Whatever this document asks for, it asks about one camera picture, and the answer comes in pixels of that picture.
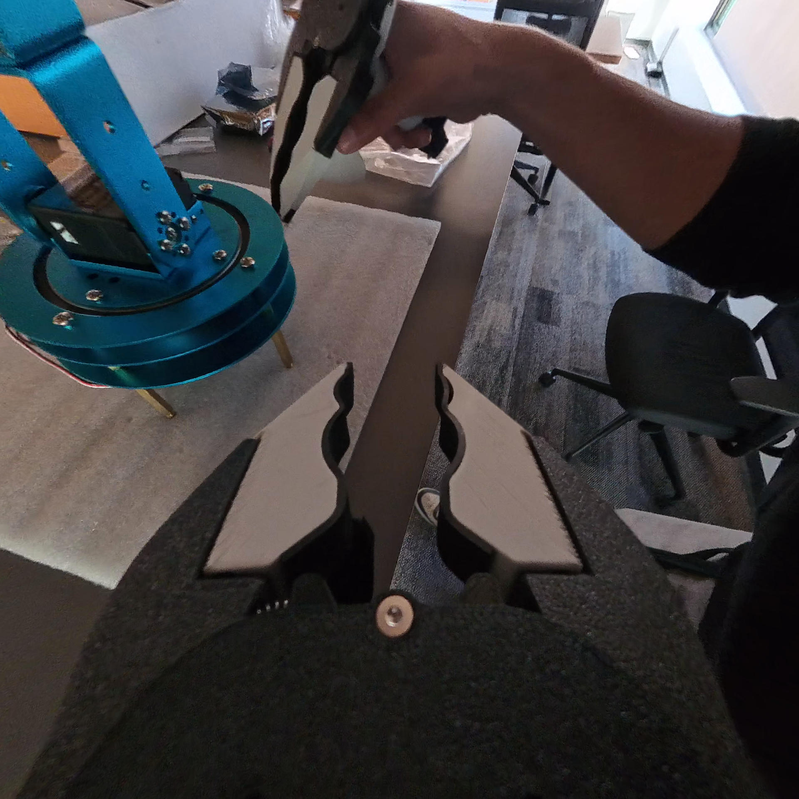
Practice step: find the black swivel chair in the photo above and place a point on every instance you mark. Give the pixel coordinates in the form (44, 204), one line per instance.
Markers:
(674, 356)

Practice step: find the person's right hand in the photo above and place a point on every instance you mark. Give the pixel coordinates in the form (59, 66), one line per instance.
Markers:
(449, 68)

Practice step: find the white box with orange side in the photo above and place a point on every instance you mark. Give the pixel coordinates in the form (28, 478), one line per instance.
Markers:
(187, 62)

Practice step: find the small clear flat bag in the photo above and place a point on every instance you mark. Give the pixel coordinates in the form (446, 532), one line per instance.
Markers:
(187, 143)

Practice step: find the white foam sheet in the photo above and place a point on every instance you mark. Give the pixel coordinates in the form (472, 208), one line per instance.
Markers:
(187, 474)

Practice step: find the silver bag with blue wrap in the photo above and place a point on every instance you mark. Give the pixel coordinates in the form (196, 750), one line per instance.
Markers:
(240, 118)

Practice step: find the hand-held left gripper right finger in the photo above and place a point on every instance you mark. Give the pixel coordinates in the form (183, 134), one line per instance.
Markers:
(512, 499)

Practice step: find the dark grey desk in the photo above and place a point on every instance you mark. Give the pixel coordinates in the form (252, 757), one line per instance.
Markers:
(399, 374)

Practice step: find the person's right forearm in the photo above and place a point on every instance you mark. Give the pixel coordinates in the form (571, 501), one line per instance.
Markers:
(612, 143)

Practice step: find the person's black shirt torso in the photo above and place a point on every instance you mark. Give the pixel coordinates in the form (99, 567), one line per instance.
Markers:
(761, 624)

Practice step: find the large clear plastic bag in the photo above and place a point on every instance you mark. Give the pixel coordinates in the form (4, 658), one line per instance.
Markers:
(406, 168)

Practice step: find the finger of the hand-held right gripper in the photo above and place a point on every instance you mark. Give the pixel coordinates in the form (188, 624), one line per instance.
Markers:
(282, 125)
(306, 175)

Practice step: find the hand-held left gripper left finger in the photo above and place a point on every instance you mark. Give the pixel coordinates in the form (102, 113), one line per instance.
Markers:
(281, 487)

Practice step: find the blue toy robot arm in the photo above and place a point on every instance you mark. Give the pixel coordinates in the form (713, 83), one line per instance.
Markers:
(125, 187)

